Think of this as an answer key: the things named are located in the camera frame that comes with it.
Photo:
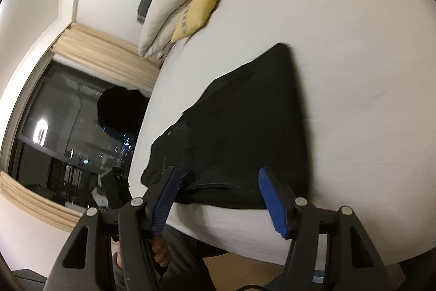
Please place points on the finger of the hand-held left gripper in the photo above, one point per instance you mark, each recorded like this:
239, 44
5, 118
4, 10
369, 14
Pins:
116, 187

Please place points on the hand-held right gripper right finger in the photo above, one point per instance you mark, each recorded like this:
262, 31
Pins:
274, 205

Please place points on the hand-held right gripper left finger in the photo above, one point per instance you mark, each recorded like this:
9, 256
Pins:
163, 202

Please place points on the black pants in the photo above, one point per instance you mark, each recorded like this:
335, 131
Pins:
245, 124

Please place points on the person's left hand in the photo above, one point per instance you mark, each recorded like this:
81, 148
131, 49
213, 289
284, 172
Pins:
160, 251

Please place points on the dark window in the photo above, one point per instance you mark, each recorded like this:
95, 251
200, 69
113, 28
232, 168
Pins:
61, 127

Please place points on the bed with white sheet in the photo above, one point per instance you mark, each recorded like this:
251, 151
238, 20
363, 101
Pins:
357, 55

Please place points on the stack of white pillows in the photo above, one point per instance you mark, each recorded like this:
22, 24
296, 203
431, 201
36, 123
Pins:
163, 11

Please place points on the yellow cushion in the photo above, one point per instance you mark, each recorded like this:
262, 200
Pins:
199, 9

